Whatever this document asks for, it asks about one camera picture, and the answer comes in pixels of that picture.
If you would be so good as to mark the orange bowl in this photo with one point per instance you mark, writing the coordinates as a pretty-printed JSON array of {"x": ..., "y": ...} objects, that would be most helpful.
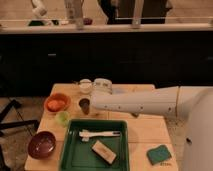
[{"x": 57, "y": 96}]

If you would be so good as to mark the dark red background object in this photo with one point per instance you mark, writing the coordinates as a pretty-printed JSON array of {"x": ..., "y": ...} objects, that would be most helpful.
[{"x": 87, "y": 21}]

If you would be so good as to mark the small metal cup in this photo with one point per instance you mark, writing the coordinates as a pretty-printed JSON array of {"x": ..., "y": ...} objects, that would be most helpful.
[{"x": 84, "y": 104}]

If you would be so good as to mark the light green cup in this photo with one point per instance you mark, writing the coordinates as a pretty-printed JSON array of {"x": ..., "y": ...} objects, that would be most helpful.
[{"x": 62, "y": 118}]

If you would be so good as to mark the dark maroon bowl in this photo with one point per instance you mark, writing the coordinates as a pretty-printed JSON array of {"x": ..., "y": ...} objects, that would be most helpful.
[{"x": 42, "y": 145}]

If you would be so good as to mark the dark green background tray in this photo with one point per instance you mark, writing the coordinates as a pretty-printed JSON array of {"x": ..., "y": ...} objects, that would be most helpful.
[{"x": 43, "y": 23}]

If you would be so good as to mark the orange fruit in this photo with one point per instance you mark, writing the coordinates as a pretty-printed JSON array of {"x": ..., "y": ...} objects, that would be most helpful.
[{"x": 55, "y": 105}]

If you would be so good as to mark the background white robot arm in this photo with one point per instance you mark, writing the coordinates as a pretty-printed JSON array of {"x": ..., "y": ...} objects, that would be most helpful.
[{"x": 39, "y": 9}]

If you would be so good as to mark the green sponge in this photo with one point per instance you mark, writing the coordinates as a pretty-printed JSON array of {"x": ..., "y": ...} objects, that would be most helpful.
[{"x": 158, "y": 154}]

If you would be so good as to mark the wooden block brush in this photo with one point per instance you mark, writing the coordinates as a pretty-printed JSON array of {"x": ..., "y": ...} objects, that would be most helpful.
[{"x": 104, "y": 152}]

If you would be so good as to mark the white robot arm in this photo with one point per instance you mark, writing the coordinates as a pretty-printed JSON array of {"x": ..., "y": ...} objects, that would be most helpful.
[{"x": 195, "y": 104}]

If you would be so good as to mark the green cucumber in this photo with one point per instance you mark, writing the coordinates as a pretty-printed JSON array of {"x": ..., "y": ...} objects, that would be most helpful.
[{"x": 135, "y": 115}]

